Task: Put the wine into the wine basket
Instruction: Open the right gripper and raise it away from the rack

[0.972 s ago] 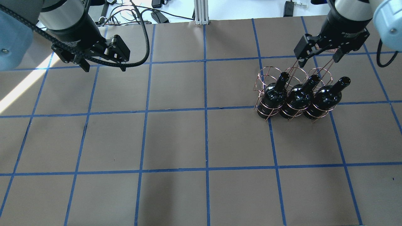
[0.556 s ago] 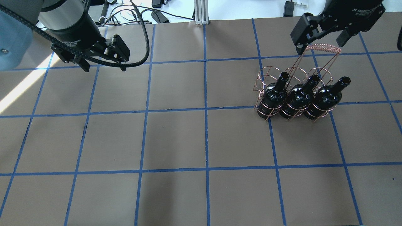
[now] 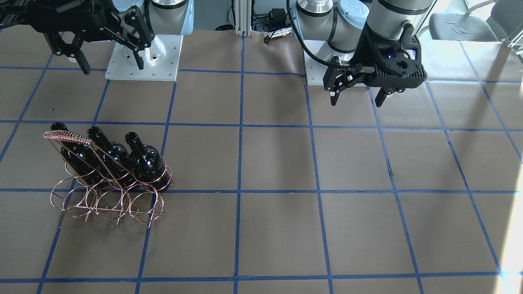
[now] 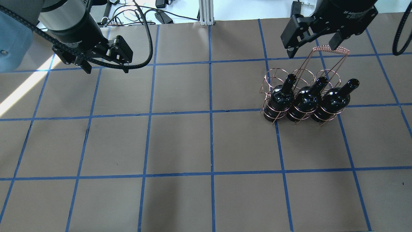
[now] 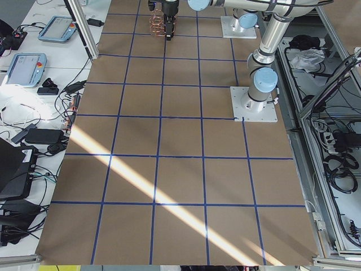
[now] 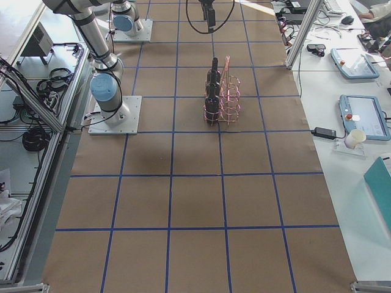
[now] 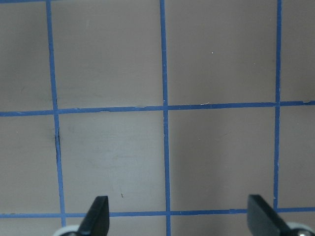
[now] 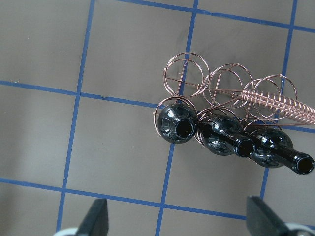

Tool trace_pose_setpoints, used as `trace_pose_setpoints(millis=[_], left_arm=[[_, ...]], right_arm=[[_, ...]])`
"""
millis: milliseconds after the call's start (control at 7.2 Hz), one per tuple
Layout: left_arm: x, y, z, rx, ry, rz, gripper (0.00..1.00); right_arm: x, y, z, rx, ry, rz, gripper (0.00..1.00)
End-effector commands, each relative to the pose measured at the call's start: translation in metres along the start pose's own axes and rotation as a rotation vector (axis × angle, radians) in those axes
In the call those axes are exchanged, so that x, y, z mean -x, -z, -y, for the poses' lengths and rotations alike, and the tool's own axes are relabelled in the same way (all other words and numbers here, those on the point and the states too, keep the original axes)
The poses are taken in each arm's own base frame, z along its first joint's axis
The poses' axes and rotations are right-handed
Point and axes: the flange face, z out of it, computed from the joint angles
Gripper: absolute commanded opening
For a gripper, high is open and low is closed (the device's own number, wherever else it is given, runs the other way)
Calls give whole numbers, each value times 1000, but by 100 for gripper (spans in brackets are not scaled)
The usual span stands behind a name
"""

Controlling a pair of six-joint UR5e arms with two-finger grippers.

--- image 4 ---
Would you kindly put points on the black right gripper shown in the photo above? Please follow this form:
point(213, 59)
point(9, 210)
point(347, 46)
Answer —
point(349, 14)

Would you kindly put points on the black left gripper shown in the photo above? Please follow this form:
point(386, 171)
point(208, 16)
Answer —
point(79, 36)

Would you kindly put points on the dark wine bottle carried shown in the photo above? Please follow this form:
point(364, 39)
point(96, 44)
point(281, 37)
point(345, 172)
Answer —
point(306, 101)

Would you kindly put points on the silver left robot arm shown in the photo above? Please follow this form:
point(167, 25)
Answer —
point(20, 20)

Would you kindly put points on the dark wine bottle back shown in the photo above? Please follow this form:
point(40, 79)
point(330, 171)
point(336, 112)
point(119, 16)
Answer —
point(334, 101)

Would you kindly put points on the dark wine bottle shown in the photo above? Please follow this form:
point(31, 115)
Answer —
point(280, 99)
point(334, 101)

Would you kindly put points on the dark wine bottle front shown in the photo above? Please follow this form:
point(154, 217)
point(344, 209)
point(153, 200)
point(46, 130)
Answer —
point(280, 99)

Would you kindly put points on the brown paper table mat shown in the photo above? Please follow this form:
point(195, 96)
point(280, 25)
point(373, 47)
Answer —
point(180, 145)

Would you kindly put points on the copper wire wine basket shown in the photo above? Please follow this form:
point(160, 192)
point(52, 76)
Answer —
point(304, 78)

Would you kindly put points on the aluminium frame post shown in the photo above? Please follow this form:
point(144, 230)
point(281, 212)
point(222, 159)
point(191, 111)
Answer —
point(206, 12)

